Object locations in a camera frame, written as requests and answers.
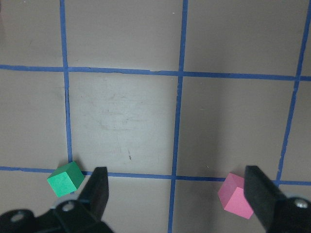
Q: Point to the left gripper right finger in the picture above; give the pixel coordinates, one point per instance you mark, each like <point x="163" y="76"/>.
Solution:
<point x="264" y="197"/>

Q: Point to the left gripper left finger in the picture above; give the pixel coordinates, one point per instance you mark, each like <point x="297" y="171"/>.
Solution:
<point x="93" y="199"/>

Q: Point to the green cube near left arm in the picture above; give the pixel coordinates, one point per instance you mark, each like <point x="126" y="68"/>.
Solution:
<point x="66" y="179"/>

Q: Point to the pink cube centre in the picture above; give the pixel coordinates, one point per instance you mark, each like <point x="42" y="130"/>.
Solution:
<point x="231" y="196"/>

